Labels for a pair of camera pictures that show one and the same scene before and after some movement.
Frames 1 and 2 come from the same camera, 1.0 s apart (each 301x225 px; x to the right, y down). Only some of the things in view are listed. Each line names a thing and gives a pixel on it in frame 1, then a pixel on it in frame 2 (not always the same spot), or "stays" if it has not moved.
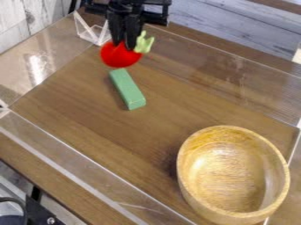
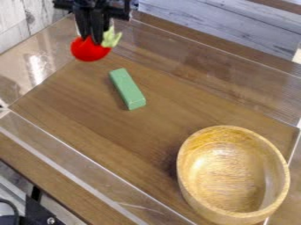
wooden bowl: [233, 174] stays
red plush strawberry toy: [119, 56] → [88, 51]
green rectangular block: [130, 94] stays
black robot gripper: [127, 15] → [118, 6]
